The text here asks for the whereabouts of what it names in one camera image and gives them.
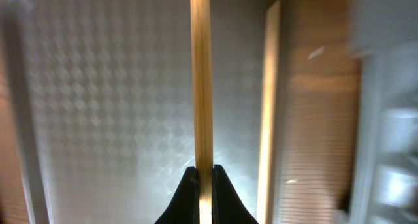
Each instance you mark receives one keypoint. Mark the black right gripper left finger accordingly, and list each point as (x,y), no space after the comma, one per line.
(184,205)

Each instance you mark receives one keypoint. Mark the grey dishwasher rack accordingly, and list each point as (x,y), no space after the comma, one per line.
(384,38)

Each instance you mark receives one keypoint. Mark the brown serving tray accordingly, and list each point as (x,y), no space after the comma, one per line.
(103,105)

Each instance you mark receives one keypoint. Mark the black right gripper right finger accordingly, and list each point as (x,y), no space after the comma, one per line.
(227,208)

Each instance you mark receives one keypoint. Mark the wooden chopstick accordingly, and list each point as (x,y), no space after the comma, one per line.
(271,60)
(202,103)

